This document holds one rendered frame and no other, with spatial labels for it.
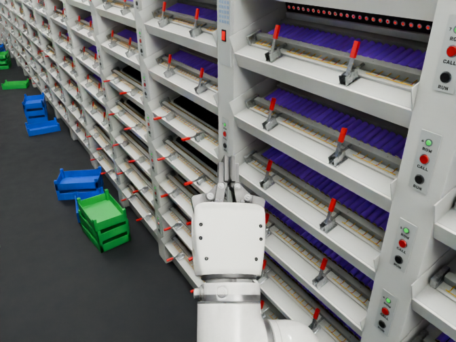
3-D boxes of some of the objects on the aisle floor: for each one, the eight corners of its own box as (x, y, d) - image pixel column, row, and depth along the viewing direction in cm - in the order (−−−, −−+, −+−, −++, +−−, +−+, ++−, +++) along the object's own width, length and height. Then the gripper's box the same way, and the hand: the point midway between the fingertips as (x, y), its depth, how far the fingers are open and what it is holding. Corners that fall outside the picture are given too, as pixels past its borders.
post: (349, 508, 131) (568, -239, 47) (328, 480, 138) (486, -214, 54) (389, 471, 140) (631, -206, 56) (368, 446, 147) (554, -189, 63)
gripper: (290, 285, 52) (283, 152, 58) (174, 285, 50) (178, 146, 55) (274, 287, 59) (269, 168, 65) (172, 287, 57) (176, 163, 62)
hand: (228, 171), depth 59 cm, fingers closed
